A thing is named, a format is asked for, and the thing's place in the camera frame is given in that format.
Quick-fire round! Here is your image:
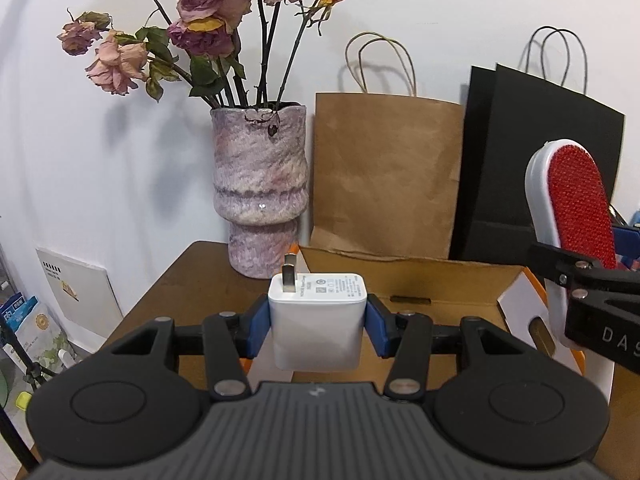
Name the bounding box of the pink marbled ceramic vase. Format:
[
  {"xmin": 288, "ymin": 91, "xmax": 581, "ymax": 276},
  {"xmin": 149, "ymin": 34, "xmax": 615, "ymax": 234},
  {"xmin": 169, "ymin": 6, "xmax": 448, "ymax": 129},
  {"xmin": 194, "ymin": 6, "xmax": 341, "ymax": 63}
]
[{"xmin": 210, "ymin": 101, "xmax": 309, "ymax": 279}]

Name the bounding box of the black paper bag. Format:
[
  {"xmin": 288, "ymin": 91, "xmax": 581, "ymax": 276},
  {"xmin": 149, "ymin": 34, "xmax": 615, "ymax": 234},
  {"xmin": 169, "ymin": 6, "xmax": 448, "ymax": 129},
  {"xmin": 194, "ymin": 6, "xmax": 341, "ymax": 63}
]
[{"xmin": 449, "ymin": 25, "xmax": 627, "ymax": 266}]

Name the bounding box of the red and white lint brush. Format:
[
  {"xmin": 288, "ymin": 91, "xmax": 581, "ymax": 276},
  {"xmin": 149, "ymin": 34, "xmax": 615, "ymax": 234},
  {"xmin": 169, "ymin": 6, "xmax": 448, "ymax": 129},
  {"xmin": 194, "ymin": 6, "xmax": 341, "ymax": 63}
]
[{"xmin": 524, "ymin": 139, "xmax": 618, "ymax": 348}]

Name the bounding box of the blue and white packet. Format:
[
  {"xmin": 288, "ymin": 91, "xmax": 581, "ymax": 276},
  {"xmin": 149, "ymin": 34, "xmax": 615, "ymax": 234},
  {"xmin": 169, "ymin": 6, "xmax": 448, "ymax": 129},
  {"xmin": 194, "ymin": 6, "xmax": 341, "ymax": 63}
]
[{"xmin": 0, "ymin": 295, "xmax": 41, "ymax": 347}]

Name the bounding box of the red cardboard box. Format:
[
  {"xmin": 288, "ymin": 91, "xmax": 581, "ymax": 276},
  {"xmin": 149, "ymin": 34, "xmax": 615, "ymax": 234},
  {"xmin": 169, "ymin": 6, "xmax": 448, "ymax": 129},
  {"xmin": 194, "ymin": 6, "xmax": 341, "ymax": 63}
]
[{"xmin": 290, "ymin": 244, "xmax": 617, "ymax": 406}]

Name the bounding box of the brown paper bag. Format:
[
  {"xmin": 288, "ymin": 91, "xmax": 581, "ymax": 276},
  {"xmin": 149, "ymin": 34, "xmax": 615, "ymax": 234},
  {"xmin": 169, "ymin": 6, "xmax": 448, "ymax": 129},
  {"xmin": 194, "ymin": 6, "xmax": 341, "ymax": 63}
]
[{"xmin": 310, "ymin": 31, "xmax": 466, "ymax": 261}]

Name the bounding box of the white packet with round seal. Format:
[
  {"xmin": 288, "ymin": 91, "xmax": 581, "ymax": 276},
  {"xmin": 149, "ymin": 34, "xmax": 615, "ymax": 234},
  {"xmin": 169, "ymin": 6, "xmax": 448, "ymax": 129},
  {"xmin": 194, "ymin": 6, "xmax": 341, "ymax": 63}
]
[{"xmin": 2, "ymin": 302, "xmax": 80, "ymax": 377}]

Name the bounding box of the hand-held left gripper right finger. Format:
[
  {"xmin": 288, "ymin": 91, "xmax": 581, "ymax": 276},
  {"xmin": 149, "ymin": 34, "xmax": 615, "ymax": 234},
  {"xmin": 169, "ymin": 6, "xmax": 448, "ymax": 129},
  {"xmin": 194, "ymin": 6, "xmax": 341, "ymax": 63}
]
[{"xmin": 365, "ymin": 296, "xmax": 527, "ymax": 404}]

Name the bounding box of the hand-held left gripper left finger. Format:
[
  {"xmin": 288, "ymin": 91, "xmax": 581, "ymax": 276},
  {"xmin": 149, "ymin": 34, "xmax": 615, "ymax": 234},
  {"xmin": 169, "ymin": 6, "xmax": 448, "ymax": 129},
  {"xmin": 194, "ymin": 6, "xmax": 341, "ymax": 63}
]
[{"xmin": 103, "ymin": 297, "xmax": 274, "ymax": 403}]

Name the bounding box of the white wall charger plug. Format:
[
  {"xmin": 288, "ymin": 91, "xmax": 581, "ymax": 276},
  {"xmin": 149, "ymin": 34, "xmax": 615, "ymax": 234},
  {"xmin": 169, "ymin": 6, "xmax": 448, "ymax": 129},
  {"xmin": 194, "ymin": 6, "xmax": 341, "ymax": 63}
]
[{"xmin": 267, "ymin": 253, "xmax": 370, "ymax": 373}]

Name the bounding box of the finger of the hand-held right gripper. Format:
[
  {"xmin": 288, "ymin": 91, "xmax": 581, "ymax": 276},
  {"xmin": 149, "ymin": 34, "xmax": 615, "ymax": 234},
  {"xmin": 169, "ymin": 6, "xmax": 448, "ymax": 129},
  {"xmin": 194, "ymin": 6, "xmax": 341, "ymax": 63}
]
[
  {"xmin": 529, "ymin": 242, "xmax": 640, "ymax": 377},
  {"xmin": 613, "ymin": 226, "xmax": 640, "ymax": 262}
]

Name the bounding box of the white flat board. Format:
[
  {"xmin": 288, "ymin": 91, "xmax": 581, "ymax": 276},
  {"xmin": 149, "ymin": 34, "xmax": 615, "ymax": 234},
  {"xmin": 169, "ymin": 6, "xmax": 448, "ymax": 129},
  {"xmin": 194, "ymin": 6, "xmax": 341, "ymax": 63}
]
[{"xmin": 35, "ymin": 246, "xmax": 125, "ymax": 353}]

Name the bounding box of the black tripod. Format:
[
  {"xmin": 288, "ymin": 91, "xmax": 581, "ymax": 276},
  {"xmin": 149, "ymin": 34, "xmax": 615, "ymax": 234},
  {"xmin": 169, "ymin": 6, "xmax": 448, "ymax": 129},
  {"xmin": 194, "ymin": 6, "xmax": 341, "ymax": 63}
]
[{"xmin": 0, "ymin": 320, "xmax": 57, "ymax": 473}]

